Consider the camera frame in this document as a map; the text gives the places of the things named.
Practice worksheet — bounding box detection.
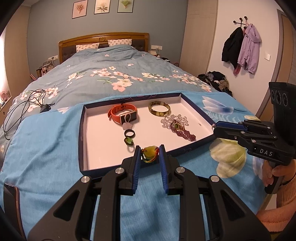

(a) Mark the yellow amber beaded ring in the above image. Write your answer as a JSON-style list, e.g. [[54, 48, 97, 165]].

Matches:
[[140, 145, 160, 164]]

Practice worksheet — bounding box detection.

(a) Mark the purple beaded bracelet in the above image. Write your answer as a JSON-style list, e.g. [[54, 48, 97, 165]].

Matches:
[[169, 119, 197, 142]]

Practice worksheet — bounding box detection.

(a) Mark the black ring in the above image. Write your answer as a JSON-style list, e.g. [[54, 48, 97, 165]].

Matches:
[[123, 128, 136, 139]]

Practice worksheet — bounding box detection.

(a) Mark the clear crystal bracelet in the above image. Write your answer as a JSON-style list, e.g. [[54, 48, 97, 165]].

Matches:
[[160, 113, 190, 130]]

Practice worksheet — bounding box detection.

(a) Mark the pink charm ring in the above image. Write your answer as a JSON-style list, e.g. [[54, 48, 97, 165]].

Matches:
[[121, 114, 133, 131]]

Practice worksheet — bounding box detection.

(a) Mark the tortoiseshell bangle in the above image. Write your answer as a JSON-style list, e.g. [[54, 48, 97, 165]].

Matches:
[[148, 101, 171, 117]]

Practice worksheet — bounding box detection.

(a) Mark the orange smart watch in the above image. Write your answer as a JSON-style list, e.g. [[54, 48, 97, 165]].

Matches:
[[107, 103, 137, 125]]

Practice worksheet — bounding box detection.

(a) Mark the person right hand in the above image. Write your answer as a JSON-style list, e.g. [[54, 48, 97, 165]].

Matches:
[[262, 159, 295, 187]]

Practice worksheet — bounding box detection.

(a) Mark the clothes pile on floor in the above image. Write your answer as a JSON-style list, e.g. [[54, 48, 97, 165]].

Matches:
[[197, 71, 233, 97]]

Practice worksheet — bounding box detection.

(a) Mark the dark blue shallow box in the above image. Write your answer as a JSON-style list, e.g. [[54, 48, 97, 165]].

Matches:
[[78, 93, 215, 177]]

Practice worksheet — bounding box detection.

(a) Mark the wooden door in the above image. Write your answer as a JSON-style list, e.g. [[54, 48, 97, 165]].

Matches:
[[256, 10, 295, 121]]

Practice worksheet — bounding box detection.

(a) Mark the purple hanging jacket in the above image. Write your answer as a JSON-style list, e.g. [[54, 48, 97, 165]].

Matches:
[[233, 24, 261, 76]]

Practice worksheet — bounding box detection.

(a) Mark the black hanging jacket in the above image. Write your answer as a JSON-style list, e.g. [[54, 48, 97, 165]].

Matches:
[[221, 27, 244, 69]]

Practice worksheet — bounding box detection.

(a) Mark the light blue floral blanket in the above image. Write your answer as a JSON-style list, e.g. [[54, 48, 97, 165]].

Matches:
[[1, 104, 266, 240]]

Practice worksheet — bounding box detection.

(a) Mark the black smartphone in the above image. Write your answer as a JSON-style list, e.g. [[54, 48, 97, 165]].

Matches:
[[4, 183, 26, 240]]

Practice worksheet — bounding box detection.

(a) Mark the blue floral duvet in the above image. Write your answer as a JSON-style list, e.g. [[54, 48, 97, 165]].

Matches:
[[0, 44, 220, 140]]

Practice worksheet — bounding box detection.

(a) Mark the left nightstand clutter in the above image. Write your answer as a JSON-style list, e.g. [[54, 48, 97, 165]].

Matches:
[[30, 55, 59, 81]]

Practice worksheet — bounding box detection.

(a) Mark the right patterned pillow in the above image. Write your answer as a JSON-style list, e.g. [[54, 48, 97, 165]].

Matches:
[[108, 39, 132, 47]]

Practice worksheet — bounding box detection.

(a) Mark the patterned pillow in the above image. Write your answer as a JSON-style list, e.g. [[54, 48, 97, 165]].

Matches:
[[76, 43, 99, 53], [108, 39, 132, 47]]

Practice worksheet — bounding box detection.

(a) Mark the left patterned pillow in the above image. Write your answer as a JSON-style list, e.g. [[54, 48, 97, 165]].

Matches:
[[76, 43, 99, 53]]

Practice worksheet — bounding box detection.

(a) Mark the wooden headboard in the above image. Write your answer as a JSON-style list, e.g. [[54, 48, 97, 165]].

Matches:
[[59, 32, 149, 64]]

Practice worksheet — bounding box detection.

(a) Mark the right framed leaf picture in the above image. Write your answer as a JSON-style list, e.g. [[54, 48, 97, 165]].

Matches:
[[117, 0, 134, 13]]

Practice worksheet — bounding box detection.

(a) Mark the middle framed flower picture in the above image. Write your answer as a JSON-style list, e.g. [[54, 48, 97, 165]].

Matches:
[[94, 0, 110, 15]]

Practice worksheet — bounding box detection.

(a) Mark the framed flower picture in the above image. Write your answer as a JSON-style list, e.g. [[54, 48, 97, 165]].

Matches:
[[72, 0, 88, 19], [94, 0, 110, 15]]

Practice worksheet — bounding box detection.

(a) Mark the left framed flower picture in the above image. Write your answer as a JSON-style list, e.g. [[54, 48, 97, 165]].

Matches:
[[72, 0, 88, 19]]

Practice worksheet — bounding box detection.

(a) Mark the black wall coat hook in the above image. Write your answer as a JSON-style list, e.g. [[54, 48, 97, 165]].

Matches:
[[233, 16, 248, 29]]

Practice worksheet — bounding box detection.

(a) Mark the black charger cable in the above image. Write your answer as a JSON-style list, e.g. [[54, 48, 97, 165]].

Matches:
[[2, 88, 56, 141]]

